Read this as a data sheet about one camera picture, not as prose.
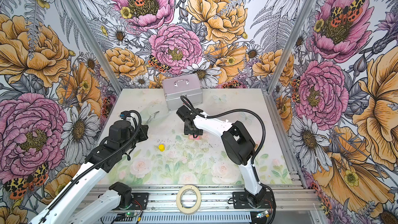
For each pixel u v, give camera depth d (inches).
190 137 36.8
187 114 27.1
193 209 27.6
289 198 30.1
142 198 29.8
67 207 16.4
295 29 34.9
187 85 41.2
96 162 18.8
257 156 20.9
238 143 20.7
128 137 23.0
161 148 35.5
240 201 28.8
